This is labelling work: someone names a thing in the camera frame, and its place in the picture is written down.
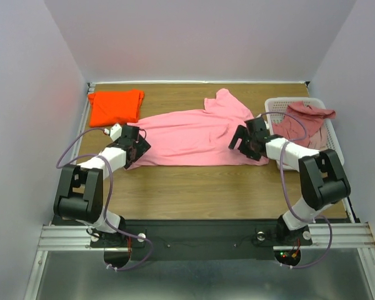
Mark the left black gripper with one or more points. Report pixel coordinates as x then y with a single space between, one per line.
142 148

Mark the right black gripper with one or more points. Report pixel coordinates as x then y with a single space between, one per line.
241 144

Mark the pink t-shirt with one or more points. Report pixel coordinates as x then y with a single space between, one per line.
197 137

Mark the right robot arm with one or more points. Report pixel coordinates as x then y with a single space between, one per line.
321 174

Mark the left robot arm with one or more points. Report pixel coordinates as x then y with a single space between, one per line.
80 191

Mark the white plastic laundry basket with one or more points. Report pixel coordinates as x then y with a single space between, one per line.
276 107

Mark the folded orange t-shirt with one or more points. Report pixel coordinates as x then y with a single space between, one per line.
111 107

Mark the dusty red t-shirt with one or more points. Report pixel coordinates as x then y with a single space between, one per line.
302 122

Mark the light pink garment in basket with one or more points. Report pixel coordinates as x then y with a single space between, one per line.
319 140

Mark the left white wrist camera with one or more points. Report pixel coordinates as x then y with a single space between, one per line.
114 132

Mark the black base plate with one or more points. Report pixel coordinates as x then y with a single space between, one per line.
177 240

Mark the aluminium frame rail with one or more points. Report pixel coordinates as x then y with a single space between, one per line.
344 236

